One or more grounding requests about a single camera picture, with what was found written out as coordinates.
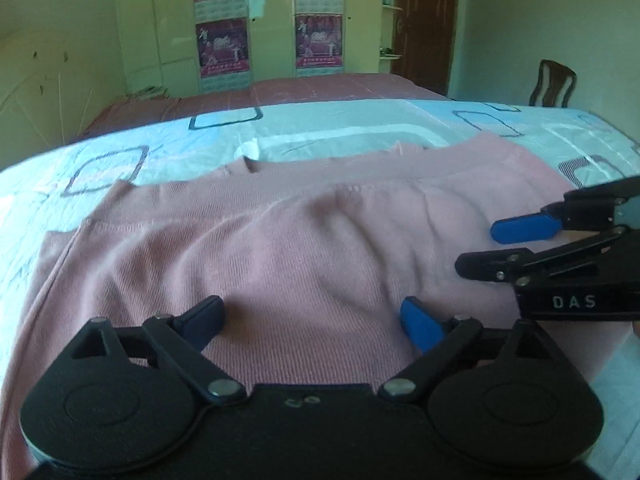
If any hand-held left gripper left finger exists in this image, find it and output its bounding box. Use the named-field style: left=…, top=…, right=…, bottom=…
left=72, top=296, right=247, bottom=406

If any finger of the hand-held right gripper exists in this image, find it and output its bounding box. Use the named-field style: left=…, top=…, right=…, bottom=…
left=491, top=176, right=640, bottom=245
left=456, top=226, right=640, bottom=288

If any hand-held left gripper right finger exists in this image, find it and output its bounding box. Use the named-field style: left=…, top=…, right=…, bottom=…
left=379, top=296, right=551, bottom=404

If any pink sweater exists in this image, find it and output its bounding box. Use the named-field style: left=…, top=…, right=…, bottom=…
left=0, top=132, right=632, bottom=480

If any wooden chair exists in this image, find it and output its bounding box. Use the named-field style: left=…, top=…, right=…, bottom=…
left=528, top=59, right=577, bottom=109

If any blue white patterned bedsheet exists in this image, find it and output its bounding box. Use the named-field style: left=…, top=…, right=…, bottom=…
left=0, top=97, right=640, bottom=480

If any brown wooden door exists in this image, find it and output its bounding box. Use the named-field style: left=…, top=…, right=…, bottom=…
left=390, top=0, right=460, bottom=97

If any red checked bed cover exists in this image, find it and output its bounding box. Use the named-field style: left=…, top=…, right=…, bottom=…
left=80, top=72, right=448, bottom=138

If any cream corner shelf unit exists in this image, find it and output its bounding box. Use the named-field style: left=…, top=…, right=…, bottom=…
left=380, top=0, right=405, bottom=61

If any cream headboard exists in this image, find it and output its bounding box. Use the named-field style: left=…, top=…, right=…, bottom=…
left=0, top=30, right=126, bottom=167

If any cream wardrobe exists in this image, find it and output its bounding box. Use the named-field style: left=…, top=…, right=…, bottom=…
left=114, top=0, right=387, bottom=97

